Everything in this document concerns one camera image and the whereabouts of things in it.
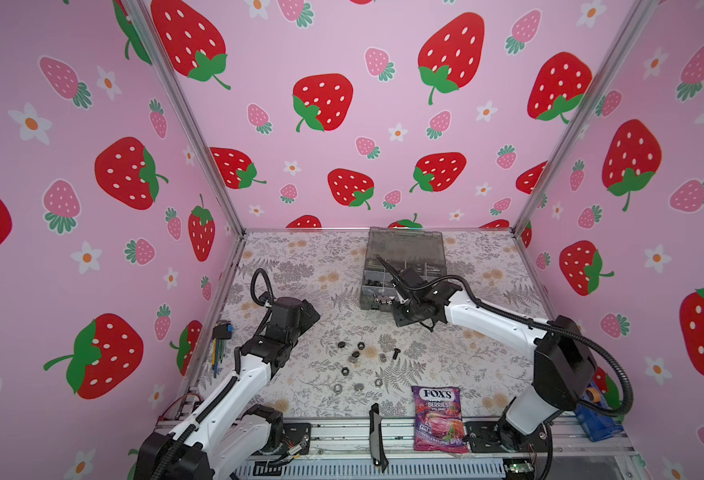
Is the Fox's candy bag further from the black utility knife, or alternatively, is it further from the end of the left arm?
the end of the left arm

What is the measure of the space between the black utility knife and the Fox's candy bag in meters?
0.09

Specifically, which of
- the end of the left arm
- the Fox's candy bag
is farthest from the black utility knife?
the end of the left arm

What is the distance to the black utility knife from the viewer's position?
0.71 m

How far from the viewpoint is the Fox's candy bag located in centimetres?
73
